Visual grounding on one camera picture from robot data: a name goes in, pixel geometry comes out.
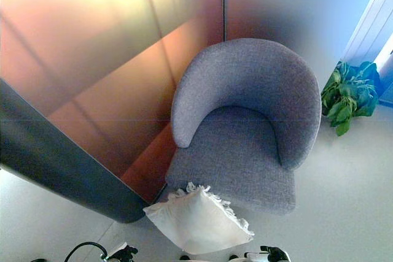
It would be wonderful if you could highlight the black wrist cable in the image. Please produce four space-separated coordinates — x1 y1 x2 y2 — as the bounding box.
63 241 108 262

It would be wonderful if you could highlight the white window frame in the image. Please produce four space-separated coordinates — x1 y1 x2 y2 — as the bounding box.
341 0 393 69

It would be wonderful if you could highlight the grey fabric armchair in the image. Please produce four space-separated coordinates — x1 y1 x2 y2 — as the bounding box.
165 38 322 215

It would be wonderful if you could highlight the white fringed pillow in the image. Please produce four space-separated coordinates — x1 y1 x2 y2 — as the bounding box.
142 182 255 255

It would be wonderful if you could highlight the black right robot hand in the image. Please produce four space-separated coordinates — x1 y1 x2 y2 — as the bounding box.
244 245 291 262

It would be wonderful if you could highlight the green leafy plant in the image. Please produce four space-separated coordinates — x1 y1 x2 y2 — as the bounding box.
321 60 381 137

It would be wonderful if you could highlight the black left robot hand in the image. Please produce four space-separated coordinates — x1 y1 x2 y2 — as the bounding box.
106 241 139 262

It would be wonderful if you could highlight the dark grey curved partition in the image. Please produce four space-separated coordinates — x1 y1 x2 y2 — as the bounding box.
0 78 149 225

